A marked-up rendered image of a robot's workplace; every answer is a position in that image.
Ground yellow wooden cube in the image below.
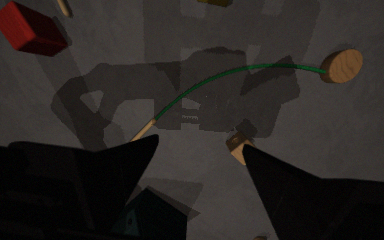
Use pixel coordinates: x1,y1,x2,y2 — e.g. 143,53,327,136
197,0,229,7

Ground round wooden button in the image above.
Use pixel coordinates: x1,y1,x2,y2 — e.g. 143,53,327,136
320,49,363,83

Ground green rope with wooden stick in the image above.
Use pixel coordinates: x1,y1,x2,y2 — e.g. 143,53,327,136
130,64,326,142

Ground wooden block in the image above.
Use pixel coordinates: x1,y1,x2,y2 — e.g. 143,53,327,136
226,131,258,165

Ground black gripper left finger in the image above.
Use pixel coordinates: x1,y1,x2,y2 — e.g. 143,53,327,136
8,134,159,232

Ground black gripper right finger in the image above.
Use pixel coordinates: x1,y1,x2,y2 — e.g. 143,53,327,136
242,144,384,240

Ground tan wooden stick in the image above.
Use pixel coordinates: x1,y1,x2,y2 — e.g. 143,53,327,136
57,0,72,18

